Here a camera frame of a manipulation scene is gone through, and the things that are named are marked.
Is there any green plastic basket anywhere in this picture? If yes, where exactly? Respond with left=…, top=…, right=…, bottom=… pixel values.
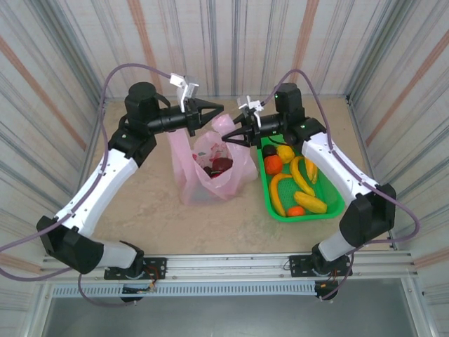
left=257, top=136, right=346, bottom=223

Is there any fake dark maroon fruit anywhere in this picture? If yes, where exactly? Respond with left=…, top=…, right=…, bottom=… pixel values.
left=202, top=157, right=235, bottom=180

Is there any large fake orange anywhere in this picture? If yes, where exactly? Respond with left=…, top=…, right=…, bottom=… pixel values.
left=263, top=154, right=284, bottom=176

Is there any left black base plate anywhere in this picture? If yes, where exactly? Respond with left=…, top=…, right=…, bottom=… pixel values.
left=104, top=256, right=168, bottom=281

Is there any fake yellow lemon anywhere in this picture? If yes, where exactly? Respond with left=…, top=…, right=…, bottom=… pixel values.
left=276, top=145, right=297, bottom=164

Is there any fake yellow mango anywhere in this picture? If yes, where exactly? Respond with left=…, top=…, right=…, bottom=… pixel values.
left=293, top=190, right=328, bottom=214

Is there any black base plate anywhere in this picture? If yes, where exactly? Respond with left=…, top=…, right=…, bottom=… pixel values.
left=287, top=255, right=354, bottom=279
left=104, top=256, right=168, bottom=281

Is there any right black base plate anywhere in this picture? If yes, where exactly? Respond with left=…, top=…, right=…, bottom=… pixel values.
left=287, top=255, right=354, bottom=279

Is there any grey metal panel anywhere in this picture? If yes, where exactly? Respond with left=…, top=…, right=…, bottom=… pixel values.
left=40, top=279, right=424, bottom=337

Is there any pink plastic bag red print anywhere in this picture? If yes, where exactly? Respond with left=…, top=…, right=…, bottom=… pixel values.
left=167, top=114, right=260, bottom=207

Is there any base wire bundle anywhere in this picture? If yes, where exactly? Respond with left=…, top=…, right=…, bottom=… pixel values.
left=315, top=269, right=342, bottom=292
left=142, top=265, right=159, bottom=293

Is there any perforated grey cable tray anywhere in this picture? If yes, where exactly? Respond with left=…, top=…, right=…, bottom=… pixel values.
left=51, top=282, right=322, bottom=298

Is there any small fake brownish banana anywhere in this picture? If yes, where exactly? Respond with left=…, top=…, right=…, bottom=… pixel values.
left=303, top=157, right=319, bottom=185

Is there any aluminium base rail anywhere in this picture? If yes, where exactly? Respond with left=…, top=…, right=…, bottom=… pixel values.
left=37, top=253, right=420, bottom=282

